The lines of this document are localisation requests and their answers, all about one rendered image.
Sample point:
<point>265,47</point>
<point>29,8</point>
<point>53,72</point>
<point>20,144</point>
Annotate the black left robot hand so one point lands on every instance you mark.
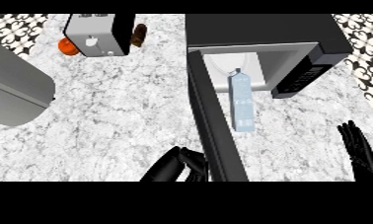
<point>169,168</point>

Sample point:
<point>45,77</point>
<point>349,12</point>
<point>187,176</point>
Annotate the silver and black toaster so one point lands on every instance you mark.
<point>99,35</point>

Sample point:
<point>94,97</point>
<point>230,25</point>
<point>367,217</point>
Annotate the dark grey microwave door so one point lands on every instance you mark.
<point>214,126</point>

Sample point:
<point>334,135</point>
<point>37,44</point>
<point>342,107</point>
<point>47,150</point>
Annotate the large grey rounded appliance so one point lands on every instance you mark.
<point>22,89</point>

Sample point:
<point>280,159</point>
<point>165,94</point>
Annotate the orange round fruit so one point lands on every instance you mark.
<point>68,47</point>

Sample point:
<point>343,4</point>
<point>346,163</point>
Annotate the brown bottle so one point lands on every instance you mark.
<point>138,35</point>

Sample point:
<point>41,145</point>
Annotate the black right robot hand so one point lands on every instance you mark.
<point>360,150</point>

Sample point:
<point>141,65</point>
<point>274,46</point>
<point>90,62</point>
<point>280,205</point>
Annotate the black microwave oven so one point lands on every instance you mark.
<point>271,37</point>

